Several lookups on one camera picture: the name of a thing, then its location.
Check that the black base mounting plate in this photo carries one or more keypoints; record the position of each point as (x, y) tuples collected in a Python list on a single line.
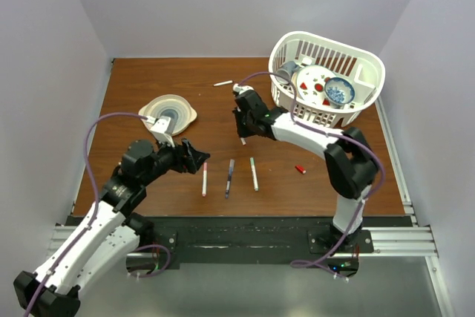
[(260, 240)]

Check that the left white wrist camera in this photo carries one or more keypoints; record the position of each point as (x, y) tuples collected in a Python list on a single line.
[(162, 129)]

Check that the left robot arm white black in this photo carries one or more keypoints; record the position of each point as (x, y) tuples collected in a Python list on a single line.
[(110, 230)]

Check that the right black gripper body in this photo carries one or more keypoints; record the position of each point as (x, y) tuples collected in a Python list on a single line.
[(243, 124)]

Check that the white plate red fruit pattern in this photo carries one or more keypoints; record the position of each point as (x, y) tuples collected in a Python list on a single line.
[(309, 82)]

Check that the blue white patterned bowl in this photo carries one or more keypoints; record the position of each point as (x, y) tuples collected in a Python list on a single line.
[(339, 91)]

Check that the blue pen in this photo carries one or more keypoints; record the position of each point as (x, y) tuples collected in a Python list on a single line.
[(229, 177)]

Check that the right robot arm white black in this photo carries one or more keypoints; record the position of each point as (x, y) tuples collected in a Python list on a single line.
[(351, 165)]

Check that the white plastic dish basket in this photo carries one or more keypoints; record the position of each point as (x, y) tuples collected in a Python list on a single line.
[(363, 69)]

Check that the white pen pink end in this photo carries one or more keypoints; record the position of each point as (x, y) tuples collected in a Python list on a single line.
[(205, 178)]

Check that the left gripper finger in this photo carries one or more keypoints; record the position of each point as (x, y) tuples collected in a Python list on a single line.
[(191, 154), (192, 165)]

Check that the white pen green tip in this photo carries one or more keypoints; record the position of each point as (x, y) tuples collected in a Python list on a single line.
[(254, 174)]

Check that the beige plate blue rings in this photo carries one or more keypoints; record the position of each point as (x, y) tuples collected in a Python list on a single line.
[(170, 109)]

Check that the red pen cap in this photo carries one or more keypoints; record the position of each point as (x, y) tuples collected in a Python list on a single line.
[(301, 169)]

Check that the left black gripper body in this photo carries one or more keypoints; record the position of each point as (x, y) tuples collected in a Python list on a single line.
[(170, 159)]

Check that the grey ceramic mug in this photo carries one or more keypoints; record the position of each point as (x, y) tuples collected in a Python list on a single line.
[(285, 72)]

